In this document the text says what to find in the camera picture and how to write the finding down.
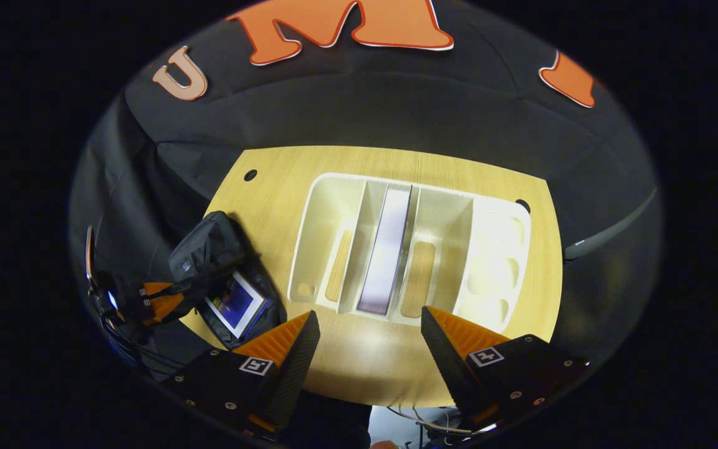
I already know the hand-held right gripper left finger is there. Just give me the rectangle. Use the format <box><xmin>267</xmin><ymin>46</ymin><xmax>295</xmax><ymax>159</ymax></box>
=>
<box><xmin>163</xmin><ymin>310</ymin><xmax>322</xmax><ymax>438</ymax></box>

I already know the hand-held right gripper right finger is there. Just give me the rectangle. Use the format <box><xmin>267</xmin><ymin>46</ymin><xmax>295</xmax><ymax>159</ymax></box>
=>
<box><xmin>420</xmin><ymin>306</ymin><xmax>590</xmax><ymax>431</ymax></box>

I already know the black schoolbag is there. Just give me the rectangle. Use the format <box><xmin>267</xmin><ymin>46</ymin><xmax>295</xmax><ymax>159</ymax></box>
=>
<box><xmin>160</xmin><ymin>211</ymin><xmax>289</xmax><ymax>351</ymax></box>

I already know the blue book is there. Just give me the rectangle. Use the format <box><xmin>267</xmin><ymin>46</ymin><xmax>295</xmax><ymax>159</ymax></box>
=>
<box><xmin>204</xmin><ymin>270</ymin><xmax>267</xmax><ymax>339</ymax></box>

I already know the white book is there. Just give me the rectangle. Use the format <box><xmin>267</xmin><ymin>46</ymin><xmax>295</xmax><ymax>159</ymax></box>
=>
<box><xmin>356</xmin><ymin>185</ymin><xmax>414</xmax><ymax>317</ymax></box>

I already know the white plastic bookshelf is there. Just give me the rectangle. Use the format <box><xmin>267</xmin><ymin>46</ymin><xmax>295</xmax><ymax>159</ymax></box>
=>
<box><xmin>287</xmin><ymin>173</ymin><xmax>532</xmax><ymax>334</ymax></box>

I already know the thin white cable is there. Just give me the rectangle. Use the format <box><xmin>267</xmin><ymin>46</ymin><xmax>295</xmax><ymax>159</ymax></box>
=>
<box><xmin>387</xmin><ymin>404</ymin><xmax>462</xmax><ymax>435</ymax></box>

